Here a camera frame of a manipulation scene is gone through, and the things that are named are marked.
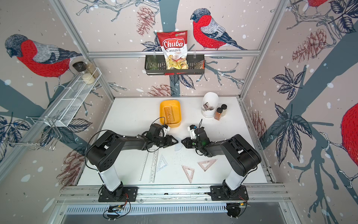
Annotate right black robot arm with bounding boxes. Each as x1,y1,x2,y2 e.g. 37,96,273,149
181,134,262,197

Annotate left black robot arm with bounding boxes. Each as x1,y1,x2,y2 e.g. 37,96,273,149
85,130,179,197

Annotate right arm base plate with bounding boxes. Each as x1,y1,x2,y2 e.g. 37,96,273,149
207,185,249,201

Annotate metal clips in cup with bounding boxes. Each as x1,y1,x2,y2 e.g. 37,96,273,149
203,102,213,112

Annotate red Chuba chips bag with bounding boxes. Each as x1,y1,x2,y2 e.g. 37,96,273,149
157,31,188,70

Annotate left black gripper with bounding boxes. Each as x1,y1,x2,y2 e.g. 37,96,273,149
153,135,179,148

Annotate white utensil holder cup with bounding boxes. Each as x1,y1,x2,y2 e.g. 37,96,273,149
201,92,219,118

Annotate brown spice jar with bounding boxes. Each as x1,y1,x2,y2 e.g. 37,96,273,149
214,107,223,120

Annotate glass spice jar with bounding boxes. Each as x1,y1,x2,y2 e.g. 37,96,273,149
84,60,100,79

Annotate wire cup hanger rack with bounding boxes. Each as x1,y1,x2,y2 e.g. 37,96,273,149
1,117,64,151

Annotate thin clear straight ruler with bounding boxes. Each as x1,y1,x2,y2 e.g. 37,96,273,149
139,152,149,181

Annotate yellow plastic storage box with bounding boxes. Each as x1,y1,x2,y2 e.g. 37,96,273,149
159,100,181,128

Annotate black hanging basket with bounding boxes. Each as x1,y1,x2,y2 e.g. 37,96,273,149
145,54,205,75

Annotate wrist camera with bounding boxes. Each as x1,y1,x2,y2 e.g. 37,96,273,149
146,123,170,138
188,125,205,140

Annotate clear shape stencil ruler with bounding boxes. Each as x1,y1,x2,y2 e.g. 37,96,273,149
149,151,158,183

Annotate pink triangle set square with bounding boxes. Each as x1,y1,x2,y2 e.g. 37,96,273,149
181,165,195,183

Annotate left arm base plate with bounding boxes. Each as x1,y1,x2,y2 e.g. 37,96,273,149
98,185,139,203

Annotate blue clear set square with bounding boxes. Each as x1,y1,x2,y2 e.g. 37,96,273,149
156,155,168,173

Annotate clear blue protractor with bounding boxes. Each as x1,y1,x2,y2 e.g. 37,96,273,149
174,138,184,152

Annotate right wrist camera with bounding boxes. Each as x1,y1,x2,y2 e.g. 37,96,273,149
188,125,205,140

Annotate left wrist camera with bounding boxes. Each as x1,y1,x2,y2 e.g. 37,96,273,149
146,123,170,138

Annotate long pink ruler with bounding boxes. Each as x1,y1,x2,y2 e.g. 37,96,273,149
164,106,172,124

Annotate black lid grinder jar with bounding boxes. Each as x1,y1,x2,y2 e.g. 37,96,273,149
72,62,88,74

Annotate white wire shelf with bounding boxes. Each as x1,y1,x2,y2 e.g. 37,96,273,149
44,68,102,127

